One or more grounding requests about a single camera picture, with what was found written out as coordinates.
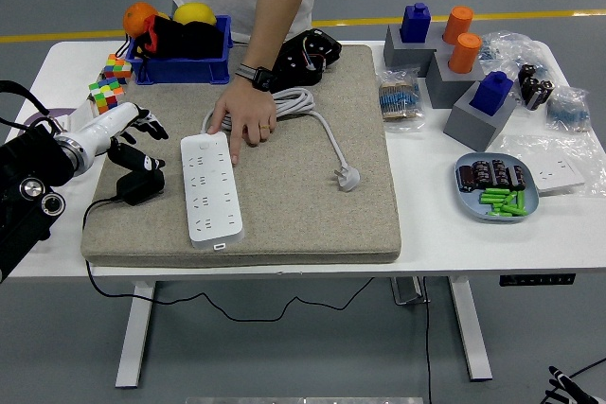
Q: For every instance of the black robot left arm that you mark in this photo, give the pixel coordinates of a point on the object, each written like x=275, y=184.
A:
x=23, y=177

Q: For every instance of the metal bracket under table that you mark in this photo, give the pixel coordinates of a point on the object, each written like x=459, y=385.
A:
x=407, y=290

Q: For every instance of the purple round disc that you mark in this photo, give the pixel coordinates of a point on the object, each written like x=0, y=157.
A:
x=52, y=115

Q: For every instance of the bag of black capacitors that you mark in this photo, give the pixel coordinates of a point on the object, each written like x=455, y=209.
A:
x=535, y=87

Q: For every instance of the black plug adapter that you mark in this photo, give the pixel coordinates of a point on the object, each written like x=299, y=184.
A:
x=142, y=188

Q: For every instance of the person's left hand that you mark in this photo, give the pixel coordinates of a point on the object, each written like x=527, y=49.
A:
x=246, y=110

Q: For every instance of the white wall socket panel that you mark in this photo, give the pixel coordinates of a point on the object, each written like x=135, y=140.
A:
x=558, y=176

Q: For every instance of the clear bag of resistors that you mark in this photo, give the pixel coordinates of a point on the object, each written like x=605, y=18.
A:
x=400, y=99

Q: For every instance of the orange fruit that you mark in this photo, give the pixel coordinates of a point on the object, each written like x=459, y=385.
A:
x=137, y=18

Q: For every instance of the white power strip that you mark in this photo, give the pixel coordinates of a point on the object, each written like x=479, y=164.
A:
x=213, y=196

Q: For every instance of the black wrist watch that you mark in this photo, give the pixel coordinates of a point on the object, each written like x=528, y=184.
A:
x=260, y=76

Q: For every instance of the dark brown capacitor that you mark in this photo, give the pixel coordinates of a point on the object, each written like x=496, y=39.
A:
x=499, y=172
x=482, y=173
x=466, y=178
x=517, y=177

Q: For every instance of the black open electronic housing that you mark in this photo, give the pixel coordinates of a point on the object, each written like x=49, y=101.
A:
x=293, y=63

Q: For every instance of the black table control panel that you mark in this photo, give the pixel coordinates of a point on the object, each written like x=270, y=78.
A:
x=537, y=279

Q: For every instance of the green battery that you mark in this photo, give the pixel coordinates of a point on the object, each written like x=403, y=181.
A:
x=516, y=210
x=521, y=200
x=492, y=198
x=502, y=214
x=510, y=198
x=494, y=191

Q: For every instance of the blue plastic bin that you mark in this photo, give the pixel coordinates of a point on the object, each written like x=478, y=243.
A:
x=180, y=70

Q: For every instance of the white table leg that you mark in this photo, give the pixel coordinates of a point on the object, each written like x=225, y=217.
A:
x=471, y=328
x=135, y=338

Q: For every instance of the blue-grey plate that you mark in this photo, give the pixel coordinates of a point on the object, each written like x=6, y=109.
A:
x=473, y=207

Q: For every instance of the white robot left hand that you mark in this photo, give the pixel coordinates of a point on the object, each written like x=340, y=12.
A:
x=109, y=120

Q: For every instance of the grey-brown mat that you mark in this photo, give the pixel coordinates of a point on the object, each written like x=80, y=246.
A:
x=293, y=215

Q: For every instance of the person's left forearm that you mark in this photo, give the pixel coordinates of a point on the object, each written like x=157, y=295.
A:
x=274, y=21

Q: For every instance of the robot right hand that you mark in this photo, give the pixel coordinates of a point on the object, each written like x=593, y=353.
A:
x=568, y=391

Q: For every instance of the clear bag around socket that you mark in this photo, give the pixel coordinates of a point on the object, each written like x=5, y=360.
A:
x=525, y=148

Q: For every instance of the large yellow fruit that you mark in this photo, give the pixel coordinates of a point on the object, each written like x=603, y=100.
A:
x=194, y=12

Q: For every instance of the blue square peg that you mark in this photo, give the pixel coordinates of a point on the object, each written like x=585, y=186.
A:
x=491, y=94
x=415, y=23

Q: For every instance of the large clear bag blue resistors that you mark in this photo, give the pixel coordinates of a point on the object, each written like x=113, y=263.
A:
x=511, y=49

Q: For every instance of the orange cylinder peg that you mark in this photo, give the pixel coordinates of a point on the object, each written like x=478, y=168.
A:
x=458, y=23
x=465, y=53

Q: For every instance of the small yellow fruit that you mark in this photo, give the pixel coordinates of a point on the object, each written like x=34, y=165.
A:
x=164, y=16

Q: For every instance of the grey peg block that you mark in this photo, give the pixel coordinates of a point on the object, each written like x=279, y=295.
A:
x=447, y=89
x=438, y=40
x=402, y=56
x=473, y=129

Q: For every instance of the small clear bag blue resistors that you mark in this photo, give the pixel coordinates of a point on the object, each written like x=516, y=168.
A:
x=568, y=110

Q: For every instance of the colourful puzzle cube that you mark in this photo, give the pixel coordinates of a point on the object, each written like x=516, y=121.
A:
x=118, y=68
x=106, y=94

